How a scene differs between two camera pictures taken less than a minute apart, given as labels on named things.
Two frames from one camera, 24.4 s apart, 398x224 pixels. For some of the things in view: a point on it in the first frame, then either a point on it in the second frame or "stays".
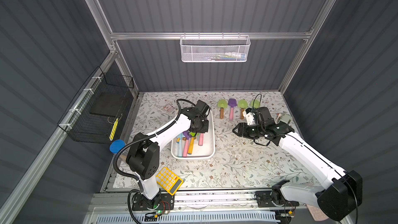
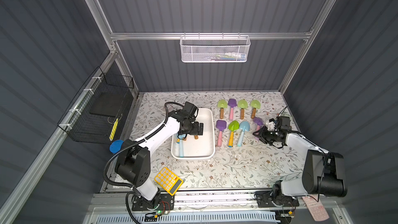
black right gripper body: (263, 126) → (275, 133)
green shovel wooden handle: (255, 103) stays
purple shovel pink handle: (200, 140) → (220, 125)
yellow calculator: (168, 180) stays
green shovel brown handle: (242, 104) stays
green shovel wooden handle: (222, 103) stays
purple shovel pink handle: (232, 102) stays
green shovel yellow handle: (191, 144) → (233, 125)
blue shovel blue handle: (180, 145) stays
